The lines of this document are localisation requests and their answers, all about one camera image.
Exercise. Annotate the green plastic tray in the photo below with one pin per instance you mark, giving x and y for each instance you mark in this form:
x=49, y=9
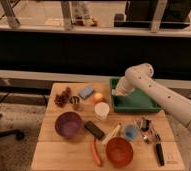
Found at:
x=136, y=102

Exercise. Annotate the orange-red bowl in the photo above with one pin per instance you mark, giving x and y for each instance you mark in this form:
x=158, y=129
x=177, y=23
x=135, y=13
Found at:
x=119, y=152

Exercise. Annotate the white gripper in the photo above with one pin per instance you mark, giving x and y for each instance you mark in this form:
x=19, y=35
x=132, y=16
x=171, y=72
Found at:
x=124, y=86

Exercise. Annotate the dark red grapes bunch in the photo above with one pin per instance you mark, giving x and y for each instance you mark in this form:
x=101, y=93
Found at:
x=62, y=99

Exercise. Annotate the black rectangular block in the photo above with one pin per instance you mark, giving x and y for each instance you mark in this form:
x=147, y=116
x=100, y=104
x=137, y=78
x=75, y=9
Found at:
x=94, y=130

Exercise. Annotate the purple bowl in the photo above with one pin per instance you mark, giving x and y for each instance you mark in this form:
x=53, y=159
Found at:
x=68, y=124

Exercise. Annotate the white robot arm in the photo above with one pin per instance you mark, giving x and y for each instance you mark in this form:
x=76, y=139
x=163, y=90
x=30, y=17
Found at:
x=140, y=76

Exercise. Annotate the striped small cup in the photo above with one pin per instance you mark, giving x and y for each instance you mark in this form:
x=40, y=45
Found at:
x=75, y=102

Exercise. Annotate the orange fruit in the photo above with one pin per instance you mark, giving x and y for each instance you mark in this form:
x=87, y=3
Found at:
x=98, y=97

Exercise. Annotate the white paper cup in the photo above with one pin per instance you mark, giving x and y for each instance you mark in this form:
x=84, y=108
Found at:
x=101, y=110

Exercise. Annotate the blue sponge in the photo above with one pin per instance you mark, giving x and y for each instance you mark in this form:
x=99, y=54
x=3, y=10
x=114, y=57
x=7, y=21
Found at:
x=86, y=92

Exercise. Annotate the black handled knife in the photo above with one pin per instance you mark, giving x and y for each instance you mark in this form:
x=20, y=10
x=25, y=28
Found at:
x=158, y=148

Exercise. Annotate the blue small cup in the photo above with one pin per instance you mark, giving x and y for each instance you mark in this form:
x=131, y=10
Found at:
x=130, y=132

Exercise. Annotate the orange carrot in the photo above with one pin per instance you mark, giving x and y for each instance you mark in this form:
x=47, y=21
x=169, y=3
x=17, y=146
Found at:
x=95, y=154

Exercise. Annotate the black office chair base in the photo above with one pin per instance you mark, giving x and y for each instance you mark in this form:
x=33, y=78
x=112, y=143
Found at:
x=2, y=123

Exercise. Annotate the cream stick utensil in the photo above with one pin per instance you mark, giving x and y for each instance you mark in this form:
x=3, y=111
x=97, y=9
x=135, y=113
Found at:
x=112, y=134

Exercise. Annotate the black small clip object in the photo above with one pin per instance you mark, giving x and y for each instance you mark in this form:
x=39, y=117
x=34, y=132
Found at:
x=145, y=125

